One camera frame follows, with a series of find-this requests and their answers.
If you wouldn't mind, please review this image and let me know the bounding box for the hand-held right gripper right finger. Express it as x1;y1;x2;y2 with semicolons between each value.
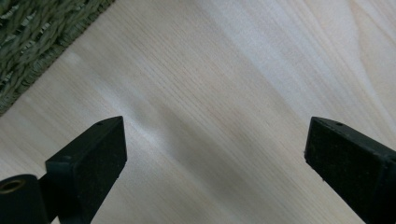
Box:
304;116;396;224

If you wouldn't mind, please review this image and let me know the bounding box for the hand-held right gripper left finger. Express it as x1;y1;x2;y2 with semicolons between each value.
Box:
38;116;128;224

